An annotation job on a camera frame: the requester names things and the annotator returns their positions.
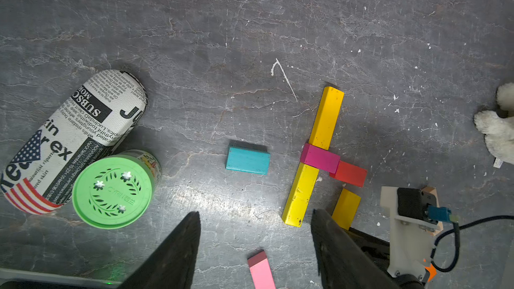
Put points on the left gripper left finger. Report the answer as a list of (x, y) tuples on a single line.
[(172, 265)]

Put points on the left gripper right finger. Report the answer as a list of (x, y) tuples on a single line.
[(341, 263)]

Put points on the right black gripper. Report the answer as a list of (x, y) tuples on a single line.
[(378, 251)]

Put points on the red block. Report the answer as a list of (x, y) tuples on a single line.
[(350, 174)]

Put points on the lime yellow long block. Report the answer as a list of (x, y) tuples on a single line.
[(300, 194)]

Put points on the magenta block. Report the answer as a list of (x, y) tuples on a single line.
[(319, 158)]

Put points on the pink block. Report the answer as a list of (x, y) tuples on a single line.
[(260, 271)]

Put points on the green lid jar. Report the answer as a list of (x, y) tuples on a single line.
[(114, 192)]

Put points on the teal block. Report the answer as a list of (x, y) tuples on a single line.
[(248, 157)]

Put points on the newspaper print can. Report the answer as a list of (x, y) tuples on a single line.
[(88, 126)]

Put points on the white plush dog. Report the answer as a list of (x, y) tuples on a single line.
[(498, 131)]

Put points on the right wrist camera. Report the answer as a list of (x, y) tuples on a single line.
[(417, 208)]

